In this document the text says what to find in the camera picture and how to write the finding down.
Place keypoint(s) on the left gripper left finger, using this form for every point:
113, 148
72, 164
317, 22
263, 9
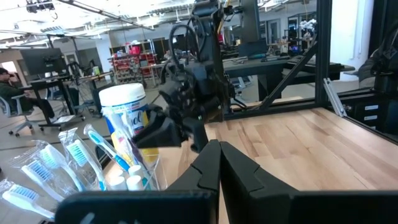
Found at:
140, 208

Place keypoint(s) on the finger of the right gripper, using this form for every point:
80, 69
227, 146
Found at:
155, 110
164, 133

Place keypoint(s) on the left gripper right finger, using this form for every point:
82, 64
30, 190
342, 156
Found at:
311, 208

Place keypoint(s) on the purple toothbrush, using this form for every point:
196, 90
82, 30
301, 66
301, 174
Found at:
136, 154

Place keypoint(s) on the orange toothbrush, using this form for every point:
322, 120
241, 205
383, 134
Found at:
122, 146

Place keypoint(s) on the blue toothbrush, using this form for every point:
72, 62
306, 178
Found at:
93, 137
76, 152
23, 195
35, 170
49, 155

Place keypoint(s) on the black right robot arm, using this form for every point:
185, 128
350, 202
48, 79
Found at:
206, 31

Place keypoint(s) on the Lysol wipes canister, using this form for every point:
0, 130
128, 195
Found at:
124, 95

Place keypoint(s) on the clear plastic cup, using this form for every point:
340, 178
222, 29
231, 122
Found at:
157, 174

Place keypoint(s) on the red parts shelf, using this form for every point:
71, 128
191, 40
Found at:
130, 62

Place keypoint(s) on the green bottle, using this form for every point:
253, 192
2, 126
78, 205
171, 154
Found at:
96, 71

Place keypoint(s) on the black standing desk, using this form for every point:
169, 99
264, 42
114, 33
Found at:
49, 84

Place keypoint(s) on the silver aluminium brace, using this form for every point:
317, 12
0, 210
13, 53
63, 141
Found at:
335, 98

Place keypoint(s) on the black cabinet white labels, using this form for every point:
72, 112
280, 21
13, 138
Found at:
371, 107

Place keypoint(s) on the black monitor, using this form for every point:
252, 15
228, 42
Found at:
43, 60

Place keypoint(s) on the grey office chair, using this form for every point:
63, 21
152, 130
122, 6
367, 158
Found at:
15, 115

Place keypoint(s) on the person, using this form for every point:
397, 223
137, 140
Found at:
382, 62
12, 90

